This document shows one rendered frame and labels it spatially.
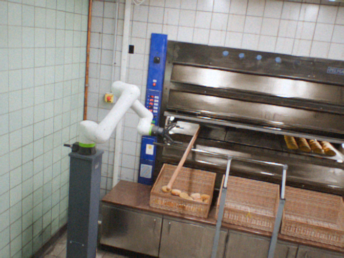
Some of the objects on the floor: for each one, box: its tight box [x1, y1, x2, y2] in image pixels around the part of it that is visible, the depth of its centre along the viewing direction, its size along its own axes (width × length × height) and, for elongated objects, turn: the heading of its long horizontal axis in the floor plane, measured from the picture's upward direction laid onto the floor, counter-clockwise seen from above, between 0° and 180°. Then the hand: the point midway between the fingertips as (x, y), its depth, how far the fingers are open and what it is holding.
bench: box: [100, 180, 344, 258], centre depth 343 cm, size 56×242×58 cm, turn 55°
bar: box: [153, 142, 288, 258], centre depth 318 cm, size 31×127×118 cm, turn 55°
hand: (181, 135), depth 300 cm, fingers open, 13 cm apart
